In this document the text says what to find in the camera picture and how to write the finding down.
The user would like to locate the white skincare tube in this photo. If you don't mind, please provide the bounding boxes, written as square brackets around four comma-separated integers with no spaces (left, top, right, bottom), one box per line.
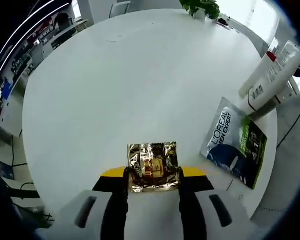
[242,41,300,122]

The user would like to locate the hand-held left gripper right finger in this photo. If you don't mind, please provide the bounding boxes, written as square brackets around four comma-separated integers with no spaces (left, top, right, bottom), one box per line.
[178,166,253,240]

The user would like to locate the tall skincare bottle red collar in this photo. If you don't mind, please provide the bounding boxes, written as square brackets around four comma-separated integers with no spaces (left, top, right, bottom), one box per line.
[238,37,285,97]

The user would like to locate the white office chair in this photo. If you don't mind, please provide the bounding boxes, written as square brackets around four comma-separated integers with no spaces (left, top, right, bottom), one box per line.
[109,1,132,19]

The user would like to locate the green dark skincare packet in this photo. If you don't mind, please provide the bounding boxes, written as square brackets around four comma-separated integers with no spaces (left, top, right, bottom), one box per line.
[199,96,269,190]

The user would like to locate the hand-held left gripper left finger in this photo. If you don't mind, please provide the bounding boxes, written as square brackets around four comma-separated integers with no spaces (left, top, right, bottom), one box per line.
[43,166,130,240]

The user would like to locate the gold foil skincare sachet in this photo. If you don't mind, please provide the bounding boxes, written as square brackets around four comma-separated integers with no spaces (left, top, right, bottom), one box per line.
[126,141,180,194]

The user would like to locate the blue storage bin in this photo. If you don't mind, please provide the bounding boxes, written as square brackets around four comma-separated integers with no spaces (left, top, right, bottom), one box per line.
[2,79,14,101]

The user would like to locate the green potted plant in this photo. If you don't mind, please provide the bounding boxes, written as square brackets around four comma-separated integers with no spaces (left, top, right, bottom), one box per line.
[179,0,221,21]

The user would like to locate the black cable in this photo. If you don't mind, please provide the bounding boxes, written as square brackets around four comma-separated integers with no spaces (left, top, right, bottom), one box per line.
[276,96,300,149]

